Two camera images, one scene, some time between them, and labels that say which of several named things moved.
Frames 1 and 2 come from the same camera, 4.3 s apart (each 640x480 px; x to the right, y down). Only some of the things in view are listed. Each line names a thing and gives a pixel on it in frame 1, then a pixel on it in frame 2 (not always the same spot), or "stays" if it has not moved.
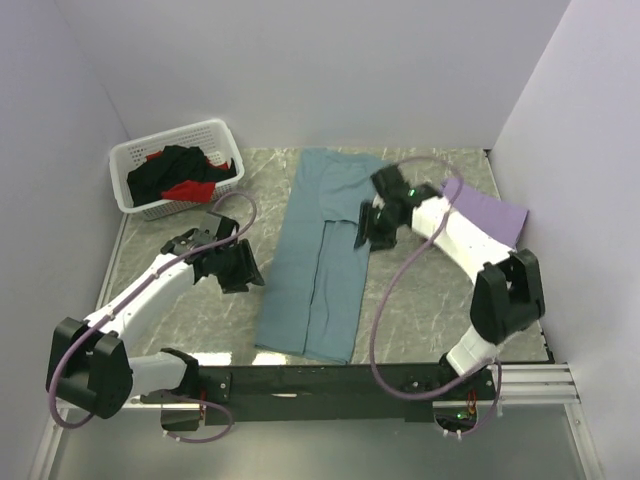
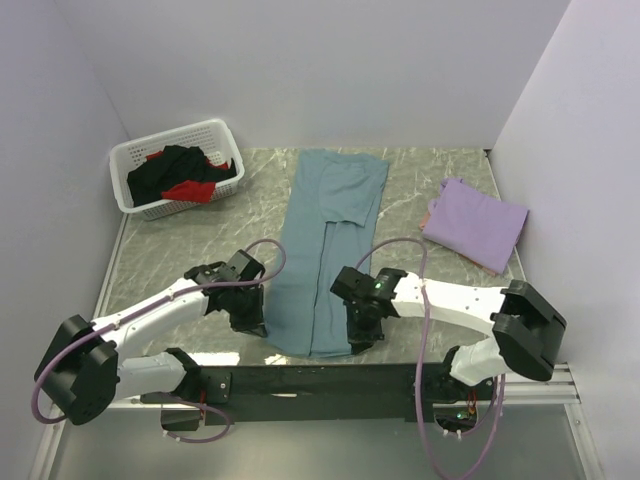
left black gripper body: [229, 264] to [245, 310]
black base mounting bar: [339, 394] stays
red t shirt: [191, 191] stays
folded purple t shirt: [502, 220] stays
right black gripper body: [383, 233] to [363, 327]
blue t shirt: [314, 293] stays
